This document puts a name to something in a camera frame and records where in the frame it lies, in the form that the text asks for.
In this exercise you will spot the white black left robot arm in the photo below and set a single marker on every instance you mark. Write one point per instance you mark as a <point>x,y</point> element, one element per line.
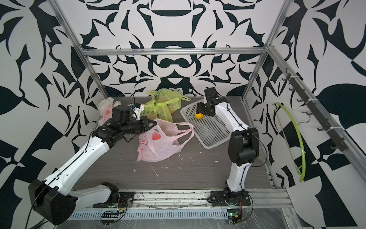
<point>54,197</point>

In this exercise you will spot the black connector block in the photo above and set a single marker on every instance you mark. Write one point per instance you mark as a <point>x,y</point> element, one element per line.
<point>109,217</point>

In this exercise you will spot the white perforated plastic basket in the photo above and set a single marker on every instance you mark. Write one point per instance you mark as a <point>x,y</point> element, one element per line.
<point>211,131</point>

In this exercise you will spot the green hoop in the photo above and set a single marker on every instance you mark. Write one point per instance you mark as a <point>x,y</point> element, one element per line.
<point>301,170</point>

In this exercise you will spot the white plush bear pink shirt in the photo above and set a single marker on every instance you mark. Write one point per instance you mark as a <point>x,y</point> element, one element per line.
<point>105,109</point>

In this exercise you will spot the green circuit board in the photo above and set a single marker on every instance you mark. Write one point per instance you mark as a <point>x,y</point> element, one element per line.
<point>234,216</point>

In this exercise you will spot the black wall hook rail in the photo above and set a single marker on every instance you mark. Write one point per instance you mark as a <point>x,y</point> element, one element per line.
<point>318,111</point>

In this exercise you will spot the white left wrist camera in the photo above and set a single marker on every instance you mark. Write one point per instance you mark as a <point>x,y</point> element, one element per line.
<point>137,110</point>

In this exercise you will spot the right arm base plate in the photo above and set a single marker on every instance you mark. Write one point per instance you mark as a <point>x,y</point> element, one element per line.
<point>229,198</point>

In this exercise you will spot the green avocado print plastic bag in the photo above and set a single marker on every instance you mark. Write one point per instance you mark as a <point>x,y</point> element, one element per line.
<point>164,94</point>

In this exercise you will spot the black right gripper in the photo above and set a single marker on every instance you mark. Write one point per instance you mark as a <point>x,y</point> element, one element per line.
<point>200,108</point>

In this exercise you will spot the pink apple print plastic bag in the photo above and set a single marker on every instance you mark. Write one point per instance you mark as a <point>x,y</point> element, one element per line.
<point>164,140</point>

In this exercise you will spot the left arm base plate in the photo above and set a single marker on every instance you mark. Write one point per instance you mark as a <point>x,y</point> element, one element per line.
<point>120,199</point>

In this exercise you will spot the yellow fruit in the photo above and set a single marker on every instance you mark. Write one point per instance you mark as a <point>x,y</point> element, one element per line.
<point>198,116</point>

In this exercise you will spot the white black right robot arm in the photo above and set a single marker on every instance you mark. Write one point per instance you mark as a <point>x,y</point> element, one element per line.
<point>243,146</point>

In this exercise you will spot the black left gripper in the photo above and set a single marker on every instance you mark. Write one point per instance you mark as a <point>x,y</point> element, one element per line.
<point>144,121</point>

